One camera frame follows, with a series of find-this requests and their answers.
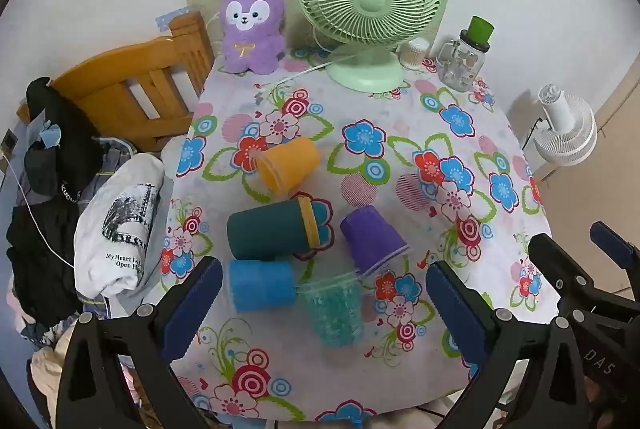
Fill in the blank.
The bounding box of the cotton swab container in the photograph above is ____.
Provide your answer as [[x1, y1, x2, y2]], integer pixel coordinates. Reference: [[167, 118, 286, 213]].
[[398, 37, 431, 71]]

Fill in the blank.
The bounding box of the blue plastic cup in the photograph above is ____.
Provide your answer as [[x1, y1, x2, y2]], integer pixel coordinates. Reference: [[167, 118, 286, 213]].
[[227, 259, 297, 313]]

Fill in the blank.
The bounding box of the white cable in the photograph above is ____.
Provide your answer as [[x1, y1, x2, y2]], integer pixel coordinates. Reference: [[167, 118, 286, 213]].
[[0, 154, 76, 270]]

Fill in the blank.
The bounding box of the light blue cloth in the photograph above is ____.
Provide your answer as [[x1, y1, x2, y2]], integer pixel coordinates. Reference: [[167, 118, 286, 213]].
[[40, 120, 64, 149]]

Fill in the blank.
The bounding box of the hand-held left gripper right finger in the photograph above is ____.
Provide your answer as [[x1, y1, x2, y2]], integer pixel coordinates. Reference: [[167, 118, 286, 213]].
[[425, 260, 589, 429]]

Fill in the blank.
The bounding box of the white fan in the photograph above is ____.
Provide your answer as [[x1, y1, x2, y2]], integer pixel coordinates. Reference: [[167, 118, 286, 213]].
[[531, 84, 598, 166]]

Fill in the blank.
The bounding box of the white printed t-shirt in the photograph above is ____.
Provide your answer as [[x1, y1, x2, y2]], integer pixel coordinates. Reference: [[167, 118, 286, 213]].
[[74, 154, 167, 300]]

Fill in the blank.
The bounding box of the clear teal plastic cup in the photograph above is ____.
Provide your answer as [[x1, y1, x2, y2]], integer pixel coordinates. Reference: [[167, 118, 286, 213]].
[[297, 272, 363, 350]]

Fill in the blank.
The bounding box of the wooden chair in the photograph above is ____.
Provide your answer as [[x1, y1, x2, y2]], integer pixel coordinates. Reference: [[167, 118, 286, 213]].
[[17, 12, 216, 155]]

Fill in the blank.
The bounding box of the black clothing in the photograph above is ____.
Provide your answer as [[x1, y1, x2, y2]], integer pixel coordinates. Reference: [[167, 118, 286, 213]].
[[6, 78, 103, 327]]

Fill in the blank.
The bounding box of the floral tablecloth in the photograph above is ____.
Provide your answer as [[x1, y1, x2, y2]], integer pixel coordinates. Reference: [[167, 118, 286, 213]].
[[159, 44, 562, 425]]

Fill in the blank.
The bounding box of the blue tape strip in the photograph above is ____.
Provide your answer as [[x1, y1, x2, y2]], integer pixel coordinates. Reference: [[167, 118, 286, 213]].
[[156, 6, 193, 30]]

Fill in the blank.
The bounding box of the orange plastic cup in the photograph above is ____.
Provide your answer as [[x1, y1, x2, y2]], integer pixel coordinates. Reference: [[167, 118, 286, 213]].
[[256, 136, 321, 196]]

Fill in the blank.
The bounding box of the purple plush rabbit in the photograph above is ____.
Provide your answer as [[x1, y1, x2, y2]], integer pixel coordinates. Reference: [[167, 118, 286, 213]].
[[216, 0, 288, 75]]

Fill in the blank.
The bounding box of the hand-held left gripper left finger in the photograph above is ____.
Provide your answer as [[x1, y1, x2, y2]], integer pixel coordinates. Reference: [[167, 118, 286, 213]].
[[55, 255, 224, 429]]

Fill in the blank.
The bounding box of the green fan cord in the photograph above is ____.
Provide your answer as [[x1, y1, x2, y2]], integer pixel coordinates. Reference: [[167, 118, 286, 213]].
[[255, 59, 335, 99]]

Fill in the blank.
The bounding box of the dark green cup yellow band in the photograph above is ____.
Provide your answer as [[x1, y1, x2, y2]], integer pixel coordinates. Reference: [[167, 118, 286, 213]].
[[226, 196, 321, 260]]

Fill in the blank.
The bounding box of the glass mug jar green lid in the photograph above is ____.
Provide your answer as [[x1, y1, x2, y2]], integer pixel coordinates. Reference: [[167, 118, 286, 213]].
[[436, 15, 496, 92]]

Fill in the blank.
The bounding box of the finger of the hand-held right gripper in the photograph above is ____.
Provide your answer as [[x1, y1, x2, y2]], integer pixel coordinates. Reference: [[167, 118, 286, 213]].
[[589, 221, 640, 277], [528, 232, 597, 310]]

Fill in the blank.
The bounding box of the green desk fan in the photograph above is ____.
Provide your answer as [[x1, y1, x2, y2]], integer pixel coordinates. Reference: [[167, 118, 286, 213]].
[[295, 0, 445, 92]]

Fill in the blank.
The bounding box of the purple plastic cup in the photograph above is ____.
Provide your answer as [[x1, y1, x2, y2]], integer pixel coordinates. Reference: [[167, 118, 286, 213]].
[[340, 205, 412, 277]]

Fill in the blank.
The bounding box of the plaid cloth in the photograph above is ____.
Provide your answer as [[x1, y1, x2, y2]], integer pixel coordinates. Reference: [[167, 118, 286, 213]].
[[89, 138, 138, 215]]

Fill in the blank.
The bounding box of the beige clothes pile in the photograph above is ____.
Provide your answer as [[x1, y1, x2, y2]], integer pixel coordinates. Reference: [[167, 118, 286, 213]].
[[10, 299, 148, 429]]

